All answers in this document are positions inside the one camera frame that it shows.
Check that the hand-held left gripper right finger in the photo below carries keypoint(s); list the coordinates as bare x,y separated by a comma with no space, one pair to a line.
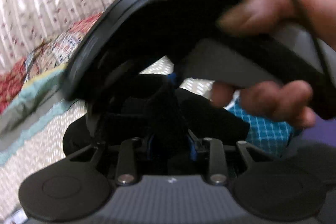
191,148

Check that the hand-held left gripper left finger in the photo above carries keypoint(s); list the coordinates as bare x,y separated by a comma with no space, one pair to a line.
149,147

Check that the black pants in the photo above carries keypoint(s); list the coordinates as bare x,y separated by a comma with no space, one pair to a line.
210,119

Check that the person's right forearm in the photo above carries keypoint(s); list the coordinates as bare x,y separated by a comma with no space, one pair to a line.
319,14

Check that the person's right hand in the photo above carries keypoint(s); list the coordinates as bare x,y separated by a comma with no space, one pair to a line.
252,14

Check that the red floral quilt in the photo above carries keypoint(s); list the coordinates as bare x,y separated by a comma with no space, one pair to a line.
39,61

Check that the purple cloth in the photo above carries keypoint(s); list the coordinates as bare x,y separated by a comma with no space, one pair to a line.
321,132

